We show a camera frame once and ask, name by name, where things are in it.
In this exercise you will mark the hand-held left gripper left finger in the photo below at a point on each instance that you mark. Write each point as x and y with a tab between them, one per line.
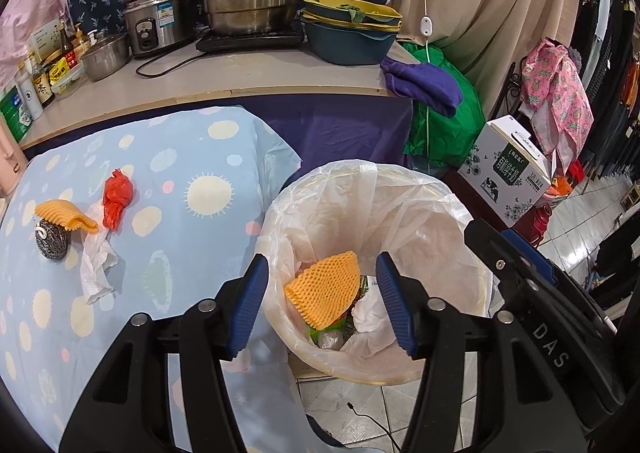
250	305

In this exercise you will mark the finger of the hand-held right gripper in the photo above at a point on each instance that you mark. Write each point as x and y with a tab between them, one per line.
492	253
530	253

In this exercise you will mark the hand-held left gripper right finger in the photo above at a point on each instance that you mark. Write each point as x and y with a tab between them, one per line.
395	305

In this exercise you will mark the orange foam fruit net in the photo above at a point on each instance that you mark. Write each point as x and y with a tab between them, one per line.
60	213
320	288

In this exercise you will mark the beige trash bin with liner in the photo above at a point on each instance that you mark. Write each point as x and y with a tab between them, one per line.
425	213

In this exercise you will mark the crumpled white tissue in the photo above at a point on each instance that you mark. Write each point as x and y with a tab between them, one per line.
371	313
95	273

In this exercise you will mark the red thermos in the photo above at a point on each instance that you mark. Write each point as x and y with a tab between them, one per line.
541	228

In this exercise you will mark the pink plastic basket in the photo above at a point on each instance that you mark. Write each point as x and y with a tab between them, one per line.
559	190

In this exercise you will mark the crumpled clear plastic wrap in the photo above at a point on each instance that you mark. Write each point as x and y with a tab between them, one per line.
330	341

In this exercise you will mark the white milk carton box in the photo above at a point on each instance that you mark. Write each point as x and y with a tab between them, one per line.
500	173

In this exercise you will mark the blue polka dot tablecloth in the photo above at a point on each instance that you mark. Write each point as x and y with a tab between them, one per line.
175	253

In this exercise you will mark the red plastic stool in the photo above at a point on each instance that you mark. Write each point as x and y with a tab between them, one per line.
576	172

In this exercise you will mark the green plastic bag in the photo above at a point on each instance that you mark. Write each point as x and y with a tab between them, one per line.
450	133

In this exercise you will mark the pink pineapple print garment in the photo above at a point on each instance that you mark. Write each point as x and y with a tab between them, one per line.
560	93

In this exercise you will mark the crumpled red plastic bag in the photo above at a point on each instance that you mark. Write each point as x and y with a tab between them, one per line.
117	195

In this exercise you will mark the black metal rack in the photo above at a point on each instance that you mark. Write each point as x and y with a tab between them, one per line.
510	78

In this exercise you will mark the purple cloth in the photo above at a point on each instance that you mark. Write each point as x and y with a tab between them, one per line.
425	85

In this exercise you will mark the dark purple table skirt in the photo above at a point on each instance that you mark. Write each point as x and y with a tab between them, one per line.
340	133

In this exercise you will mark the rack of hanging clothes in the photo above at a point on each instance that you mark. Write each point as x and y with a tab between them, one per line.
615	83

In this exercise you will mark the steel wool scourer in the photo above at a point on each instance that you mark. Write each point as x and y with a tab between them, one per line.
50	243

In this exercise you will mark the blue plastic basin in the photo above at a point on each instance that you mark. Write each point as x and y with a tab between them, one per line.
350	48

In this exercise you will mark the black induction cooker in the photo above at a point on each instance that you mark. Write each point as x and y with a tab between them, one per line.
250	41

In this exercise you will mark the yellow plastic basin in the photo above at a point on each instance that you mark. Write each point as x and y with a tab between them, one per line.
370	13

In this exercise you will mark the pink plastic container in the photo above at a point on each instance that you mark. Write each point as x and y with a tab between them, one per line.
11	158

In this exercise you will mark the small steel bowl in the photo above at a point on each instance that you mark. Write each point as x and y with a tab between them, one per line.
105	58

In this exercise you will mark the steel rice cooker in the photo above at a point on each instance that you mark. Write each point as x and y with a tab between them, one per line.
155	18

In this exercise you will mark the row of condiment bottles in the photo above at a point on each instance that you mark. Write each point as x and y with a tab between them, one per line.
40	83

